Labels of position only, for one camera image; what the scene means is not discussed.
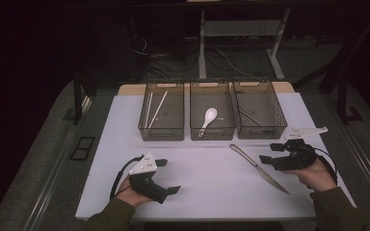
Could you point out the white ceramic spoon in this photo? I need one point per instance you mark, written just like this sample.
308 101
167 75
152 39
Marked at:
209 116

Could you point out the person's left hand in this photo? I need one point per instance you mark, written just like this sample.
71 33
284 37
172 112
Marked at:
131 195

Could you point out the person's right hand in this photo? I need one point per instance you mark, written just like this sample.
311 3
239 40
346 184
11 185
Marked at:
318 178

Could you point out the white table sheet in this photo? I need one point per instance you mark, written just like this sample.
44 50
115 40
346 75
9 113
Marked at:
212 186

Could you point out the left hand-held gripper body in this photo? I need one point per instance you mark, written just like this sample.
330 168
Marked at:
146 183

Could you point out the steel knife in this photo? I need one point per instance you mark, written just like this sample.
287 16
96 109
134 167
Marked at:
257 168

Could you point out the black metal stand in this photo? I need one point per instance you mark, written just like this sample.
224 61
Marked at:
342 99
77 96

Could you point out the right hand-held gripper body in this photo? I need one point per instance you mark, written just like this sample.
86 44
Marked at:
297 159

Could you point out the white chopstick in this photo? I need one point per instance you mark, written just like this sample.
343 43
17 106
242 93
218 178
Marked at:
148 110
158 109

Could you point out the smoky clear plastic bin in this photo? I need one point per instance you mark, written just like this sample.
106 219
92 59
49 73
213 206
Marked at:
170 122
224 99
263 102

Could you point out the white metal desk frame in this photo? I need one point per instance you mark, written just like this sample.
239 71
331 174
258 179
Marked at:
241 29

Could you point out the metal floor rail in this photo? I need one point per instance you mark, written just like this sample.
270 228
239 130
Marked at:
363 154
54 173

